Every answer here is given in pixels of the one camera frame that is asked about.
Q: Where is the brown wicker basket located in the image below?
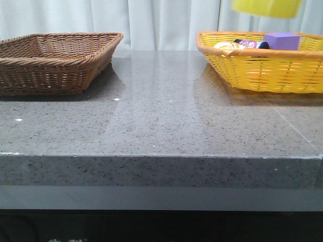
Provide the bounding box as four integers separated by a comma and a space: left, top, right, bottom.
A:
1, 32, 123, 96

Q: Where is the yellow tape roll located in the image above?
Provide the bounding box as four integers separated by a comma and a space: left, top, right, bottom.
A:
231, 0, 302, 18

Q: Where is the purple foam cube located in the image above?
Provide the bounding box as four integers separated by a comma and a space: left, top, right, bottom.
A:
264, 32, 300, 50

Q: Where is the yellow woven basket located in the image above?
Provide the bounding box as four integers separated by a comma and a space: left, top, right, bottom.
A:
196, 31, 322, 93

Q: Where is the toy bread loaf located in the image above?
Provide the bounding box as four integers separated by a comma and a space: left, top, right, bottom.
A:
214, 42, 245, 51

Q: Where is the white curtain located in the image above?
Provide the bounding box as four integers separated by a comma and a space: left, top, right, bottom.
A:
1, 1, 322, 50

